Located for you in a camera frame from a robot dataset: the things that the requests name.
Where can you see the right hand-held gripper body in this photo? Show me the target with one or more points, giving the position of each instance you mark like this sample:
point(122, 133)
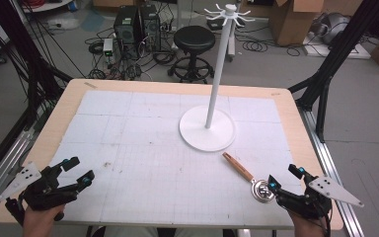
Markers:
point(312, 197)

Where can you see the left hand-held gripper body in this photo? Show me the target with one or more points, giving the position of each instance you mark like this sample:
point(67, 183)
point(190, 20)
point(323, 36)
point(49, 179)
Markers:
point(44, 194)

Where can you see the person's left hand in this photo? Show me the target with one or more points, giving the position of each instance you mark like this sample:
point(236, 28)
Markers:
point(42, 222)

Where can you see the person's right hand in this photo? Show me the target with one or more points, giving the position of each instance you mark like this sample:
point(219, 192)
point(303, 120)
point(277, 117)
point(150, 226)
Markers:
point(306, 227)

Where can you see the white grid mat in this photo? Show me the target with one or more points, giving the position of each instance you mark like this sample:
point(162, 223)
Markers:
point(151, 158)

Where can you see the white hook stand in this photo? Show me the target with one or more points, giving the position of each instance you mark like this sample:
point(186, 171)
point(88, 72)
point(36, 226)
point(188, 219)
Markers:
point(207, 130)

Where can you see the small white box device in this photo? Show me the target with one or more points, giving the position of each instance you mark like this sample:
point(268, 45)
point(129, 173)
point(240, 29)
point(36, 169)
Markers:
point(108, 46)

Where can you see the white flat board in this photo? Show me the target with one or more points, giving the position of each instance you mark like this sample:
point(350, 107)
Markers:
point(352, 51)

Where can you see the black computer tower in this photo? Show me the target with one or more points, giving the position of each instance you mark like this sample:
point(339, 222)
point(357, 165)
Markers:
point(126, 28)
point(150, 28)

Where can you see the grey round appliance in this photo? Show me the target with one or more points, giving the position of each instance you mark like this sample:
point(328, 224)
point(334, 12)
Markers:
point(334, 28)

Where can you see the large cardboard box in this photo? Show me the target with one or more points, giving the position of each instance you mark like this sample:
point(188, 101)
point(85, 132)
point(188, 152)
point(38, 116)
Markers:
point(296, 23)

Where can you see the black round stool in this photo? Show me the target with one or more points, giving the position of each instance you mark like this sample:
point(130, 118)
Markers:
point(193, 41)

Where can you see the aluminium rail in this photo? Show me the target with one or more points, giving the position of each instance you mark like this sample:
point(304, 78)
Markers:
point(329, 154)
point(3, 171)

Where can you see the black metal frame stand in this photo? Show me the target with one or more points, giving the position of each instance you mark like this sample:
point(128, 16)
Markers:
point(33, 72)
point(322, 82)

